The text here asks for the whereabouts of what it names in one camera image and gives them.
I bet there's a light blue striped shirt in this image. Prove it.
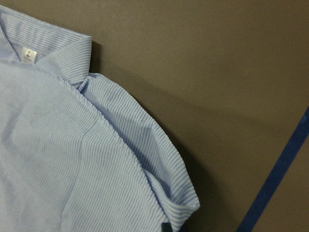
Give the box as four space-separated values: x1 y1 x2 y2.
0 6 200 232

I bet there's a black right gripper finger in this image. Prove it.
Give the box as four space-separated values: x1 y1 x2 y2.
161 223 173 232

